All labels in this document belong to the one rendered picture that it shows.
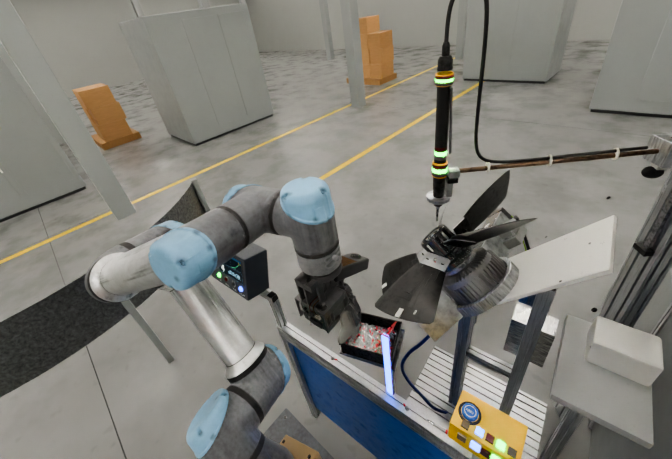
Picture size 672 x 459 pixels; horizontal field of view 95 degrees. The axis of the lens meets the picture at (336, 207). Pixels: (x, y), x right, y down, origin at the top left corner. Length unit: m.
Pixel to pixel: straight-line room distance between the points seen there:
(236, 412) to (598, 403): 1.08
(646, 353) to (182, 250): 1.35
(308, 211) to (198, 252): 0.15
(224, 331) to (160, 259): 0.45
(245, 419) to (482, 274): 0.82
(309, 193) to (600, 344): 1.15
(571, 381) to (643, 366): 0.20
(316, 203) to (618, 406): 1.20
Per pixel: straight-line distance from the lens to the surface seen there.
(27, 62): 4.62
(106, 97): 8.56
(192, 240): 0.43
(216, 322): 0.85
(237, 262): 1.25
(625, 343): 1.42
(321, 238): 0.46
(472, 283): 1.17
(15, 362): 2.42
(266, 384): 0.89
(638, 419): 1.42
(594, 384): 1.43
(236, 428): 0.85
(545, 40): 8.06
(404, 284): 1.11
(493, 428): 1.02
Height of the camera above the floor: 2.00
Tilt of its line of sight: 33 degrees down
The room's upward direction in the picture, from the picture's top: 9 degrees counter-clockwise
